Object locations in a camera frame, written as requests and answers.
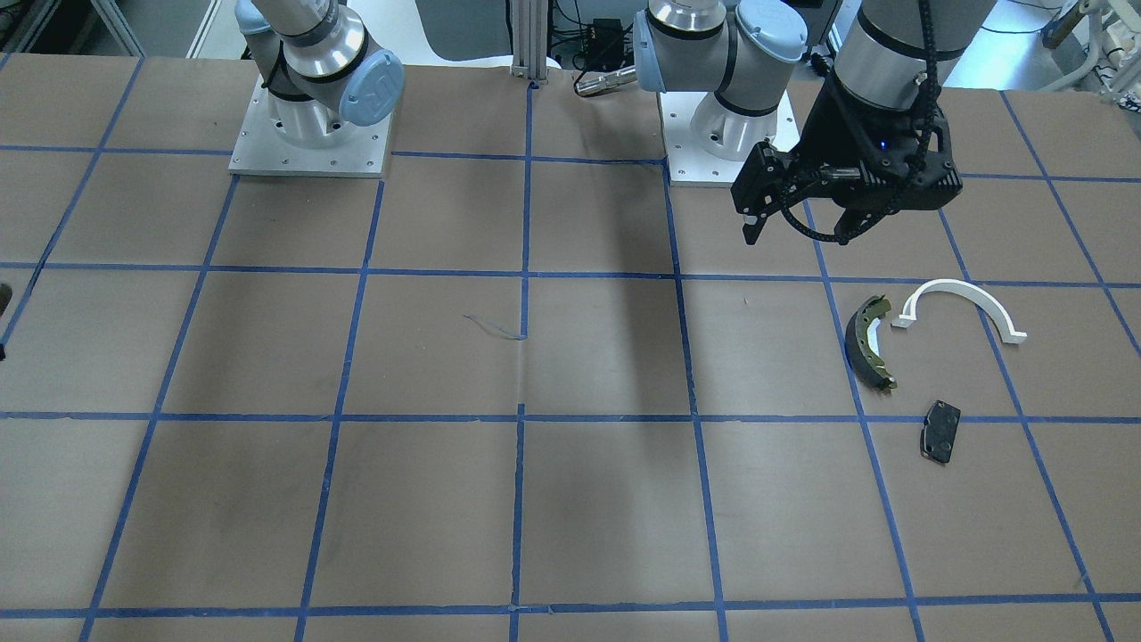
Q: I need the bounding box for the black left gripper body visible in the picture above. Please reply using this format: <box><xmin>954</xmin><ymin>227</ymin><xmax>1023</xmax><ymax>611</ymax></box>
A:
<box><xmin>731</xmin><ymin>76</ymin><xmax>963</xmax><ymax>224</ymax></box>

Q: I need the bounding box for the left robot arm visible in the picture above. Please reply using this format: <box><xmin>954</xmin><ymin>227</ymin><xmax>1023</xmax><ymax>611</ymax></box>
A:
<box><xmin>633</xmin><ymin>1</ymin><xmax>994</xmax><ymax>245</ymax></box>

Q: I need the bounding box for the white curved plastic piece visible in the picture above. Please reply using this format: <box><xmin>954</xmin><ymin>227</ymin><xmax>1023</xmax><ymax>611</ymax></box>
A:
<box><xmin>891</xmin><ymin>279</ymin><xmax>1029</xmax><ymax>346</ymax></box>

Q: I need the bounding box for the olive green brake shoe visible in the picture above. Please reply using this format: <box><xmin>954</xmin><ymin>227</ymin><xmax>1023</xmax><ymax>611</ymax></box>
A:
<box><xmin>845</xmin><ymin>295</ymin><xmax>898</xmax><ymax>391</ymax></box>

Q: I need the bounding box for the silver cylindrical tool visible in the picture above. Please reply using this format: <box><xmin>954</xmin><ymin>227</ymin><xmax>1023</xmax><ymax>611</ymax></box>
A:
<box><xmin>573</xmin><ymin>65</ymin><xmax>638</xmax><ymax>98</ymax></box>

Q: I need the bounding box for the black brake pad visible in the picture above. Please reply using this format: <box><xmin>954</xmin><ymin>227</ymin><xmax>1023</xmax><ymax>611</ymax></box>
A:
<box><xmin>920</xmin><ymin>399</ymin><xmax>961</xmax><ymax>465</ymax></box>

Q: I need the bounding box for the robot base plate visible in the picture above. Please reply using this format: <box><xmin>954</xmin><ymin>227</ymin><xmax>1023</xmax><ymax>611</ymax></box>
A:
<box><xmin>659</xmin><ymin>91</ymin><xmax>800</xmax><ymax>187</ymax></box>
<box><xmin>228</xmin><ymin>78</ymin><xmax>394</xmax><ymax>179</ymax></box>

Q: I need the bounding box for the aluminium frame post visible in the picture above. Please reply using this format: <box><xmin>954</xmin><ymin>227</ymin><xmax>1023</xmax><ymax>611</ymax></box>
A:
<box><xmin>508</xmin><ymin>0</ymin><xmax>549</xmax><ymax>86</ymax></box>

